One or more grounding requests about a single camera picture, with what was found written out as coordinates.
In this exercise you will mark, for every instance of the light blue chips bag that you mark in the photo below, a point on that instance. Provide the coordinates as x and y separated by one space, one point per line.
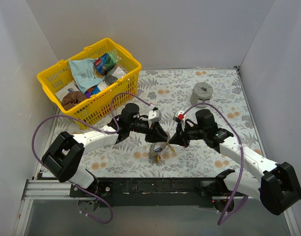
84 73

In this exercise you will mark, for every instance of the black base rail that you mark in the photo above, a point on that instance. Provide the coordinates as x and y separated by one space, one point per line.
163 200

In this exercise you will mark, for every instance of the blue green sponge pack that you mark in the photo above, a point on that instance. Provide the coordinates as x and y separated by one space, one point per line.
105 63

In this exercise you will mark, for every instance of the yellow plastic basket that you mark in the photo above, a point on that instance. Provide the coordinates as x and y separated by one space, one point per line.
97 105

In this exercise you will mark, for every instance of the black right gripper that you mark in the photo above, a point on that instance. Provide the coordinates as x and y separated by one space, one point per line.
183 135

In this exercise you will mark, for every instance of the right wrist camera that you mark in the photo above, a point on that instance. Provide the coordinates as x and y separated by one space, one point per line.
180 118

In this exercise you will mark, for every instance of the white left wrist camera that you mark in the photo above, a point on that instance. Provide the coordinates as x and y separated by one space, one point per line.
154 115

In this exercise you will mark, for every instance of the aluminium frame rail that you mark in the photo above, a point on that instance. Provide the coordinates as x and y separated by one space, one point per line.
110 187

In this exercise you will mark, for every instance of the blue key tag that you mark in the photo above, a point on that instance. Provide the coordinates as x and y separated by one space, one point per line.
159 149

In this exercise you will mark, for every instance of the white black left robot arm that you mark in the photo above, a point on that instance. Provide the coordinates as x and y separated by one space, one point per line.
63 156

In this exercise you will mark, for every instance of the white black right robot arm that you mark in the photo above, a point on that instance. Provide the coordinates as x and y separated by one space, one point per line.
275 185

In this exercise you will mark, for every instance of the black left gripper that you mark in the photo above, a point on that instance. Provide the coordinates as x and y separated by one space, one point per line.
152 131

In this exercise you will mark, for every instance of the grey tape roll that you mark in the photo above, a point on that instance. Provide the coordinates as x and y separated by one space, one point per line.
202 92

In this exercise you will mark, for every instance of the floral table mat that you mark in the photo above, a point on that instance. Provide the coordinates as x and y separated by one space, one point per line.
170 91

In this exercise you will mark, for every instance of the brown round pastry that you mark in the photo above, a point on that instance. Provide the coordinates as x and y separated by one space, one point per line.
72 99

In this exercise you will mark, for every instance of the yellow headed key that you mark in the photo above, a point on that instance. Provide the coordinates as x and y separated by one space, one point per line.
174 154

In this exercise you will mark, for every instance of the white card box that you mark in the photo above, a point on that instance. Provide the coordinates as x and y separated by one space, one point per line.
71 87

